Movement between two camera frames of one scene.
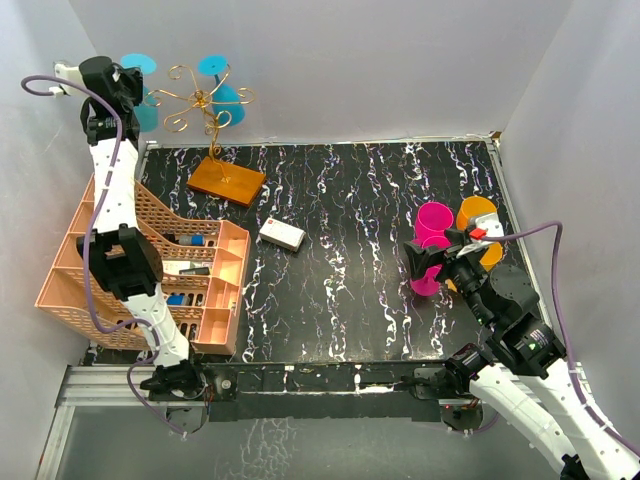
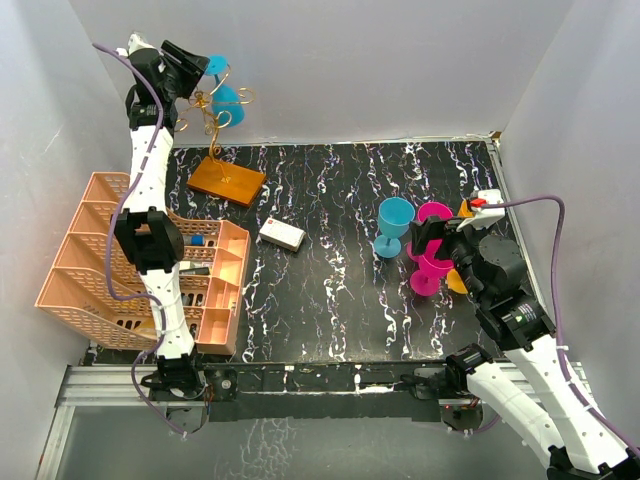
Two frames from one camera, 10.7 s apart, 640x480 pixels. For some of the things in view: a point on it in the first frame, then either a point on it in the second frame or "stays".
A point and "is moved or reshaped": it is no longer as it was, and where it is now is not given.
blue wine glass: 227,102 stays
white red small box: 282,234 stays
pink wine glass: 433,219 stays
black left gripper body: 134,88 -> 182,82
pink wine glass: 426,284 stays
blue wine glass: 147,117 is moved or reshaped
